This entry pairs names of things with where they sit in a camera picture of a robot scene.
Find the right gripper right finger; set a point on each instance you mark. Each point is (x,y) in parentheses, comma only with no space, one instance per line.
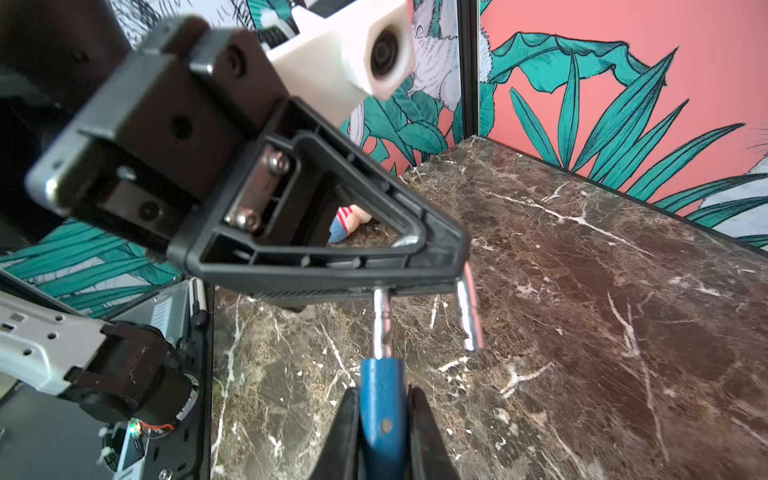
(427,456)

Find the plush doll striped shirt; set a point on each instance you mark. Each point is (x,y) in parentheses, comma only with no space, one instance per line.
(346,221)

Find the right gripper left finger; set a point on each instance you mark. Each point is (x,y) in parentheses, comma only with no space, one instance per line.
(338,458)

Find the blue padlock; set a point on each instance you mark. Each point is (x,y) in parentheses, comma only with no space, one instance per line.
(383,400)

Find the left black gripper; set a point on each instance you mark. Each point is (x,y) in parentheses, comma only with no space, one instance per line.
(194,149)

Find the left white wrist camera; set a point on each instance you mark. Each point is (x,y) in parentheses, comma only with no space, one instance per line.
(365,49)

